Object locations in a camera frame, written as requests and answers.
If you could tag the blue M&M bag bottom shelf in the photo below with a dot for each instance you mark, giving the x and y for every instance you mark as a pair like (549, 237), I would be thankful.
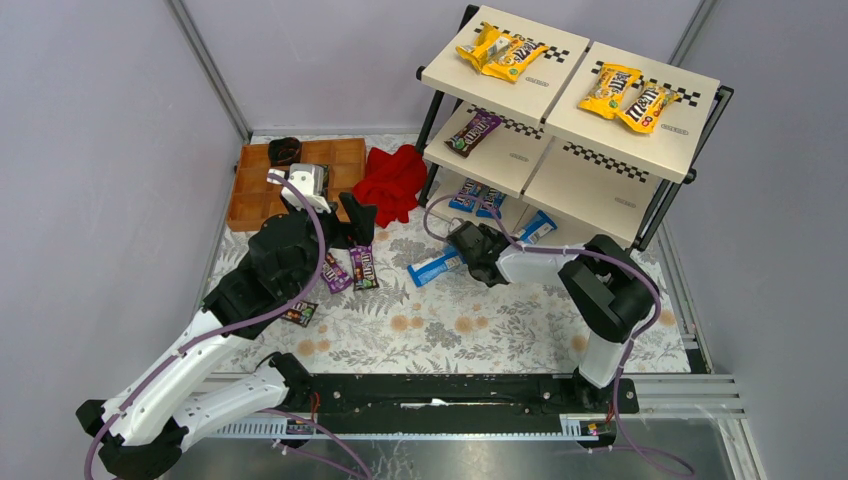
(466, 198)

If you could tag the floral tablecloth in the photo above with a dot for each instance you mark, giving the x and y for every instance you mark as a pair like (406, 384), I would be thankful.
(452, 324)

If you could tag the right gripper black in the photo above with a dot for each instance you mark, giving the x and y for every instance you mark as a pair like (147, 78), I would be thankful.
(468, 245)

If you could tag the dark rolled tie top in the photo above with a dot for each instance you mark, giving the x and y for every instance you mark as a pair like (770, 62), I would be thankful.
(284, 152)

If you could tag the purple candy bag right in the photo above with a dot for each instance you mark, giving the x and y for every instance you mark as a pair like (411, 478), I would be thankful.
(364, 272)

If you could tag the red cloth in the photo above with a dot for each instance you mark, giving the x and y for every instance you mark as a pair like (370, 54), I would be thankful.
(391, 183)

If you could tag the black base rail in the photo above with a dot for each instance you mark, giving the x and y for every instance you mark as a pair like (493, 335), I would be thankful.
(446, 404)

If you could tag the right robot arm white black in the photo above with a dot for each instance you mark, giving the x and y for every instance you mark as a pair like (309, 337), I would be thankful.
(616, 299)

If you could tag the brown m&m bag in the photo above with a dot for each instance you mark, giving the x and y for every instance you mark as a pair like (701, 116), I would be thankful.
(300, 313)
(473, 133)

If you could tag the brown M&M bag on shelf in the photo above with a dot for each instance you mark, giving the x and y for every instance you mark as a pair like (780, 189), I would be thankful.
(473, 133)

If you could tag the cream three-tier shelf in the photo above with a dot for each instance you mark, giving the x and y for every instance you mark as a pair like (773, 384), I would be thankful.
(592, 175)

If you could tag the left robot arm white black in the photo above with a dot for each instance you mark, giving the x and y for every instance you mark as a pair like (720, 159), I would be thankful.
(143, 431)

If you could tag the yellow M&M bag on shelf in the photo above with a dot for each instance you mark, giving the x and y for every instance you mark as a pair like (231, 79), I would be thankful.
(520, 53)

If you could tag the yellow candy bag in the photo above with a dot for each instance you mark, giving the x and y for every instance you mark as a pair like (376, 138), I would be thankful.
(643, 114)
(487, 47)
(607, 93)

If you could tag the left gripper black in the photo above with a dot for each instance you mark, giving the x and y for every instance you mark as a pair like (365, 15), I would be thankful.
(329, 216)

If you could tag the blue M&M bag moved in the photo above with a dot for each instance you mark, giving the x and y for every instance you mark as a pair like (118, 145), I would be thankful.
(490, 206)

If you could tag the purple candy bag left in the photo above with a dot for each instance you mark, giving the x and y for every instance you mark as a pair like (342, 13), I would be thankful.
(336, 278)

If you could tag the wooden compartment tray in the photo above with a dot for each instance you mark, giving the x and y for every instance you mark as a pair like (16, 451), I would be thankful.
(254, 199)

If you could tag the light blue candy bag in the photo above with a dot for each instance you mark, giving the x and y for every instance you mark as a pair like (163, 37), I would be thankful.
(427, 270)

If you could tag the purple candy bag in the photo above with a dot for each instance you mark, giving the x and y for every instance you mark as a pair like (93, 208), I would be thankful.
(336, 278)
(364, 272)

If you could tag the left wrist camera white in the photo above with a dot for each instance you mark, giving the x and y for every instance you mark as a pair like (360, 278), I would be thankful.
(310, 180)

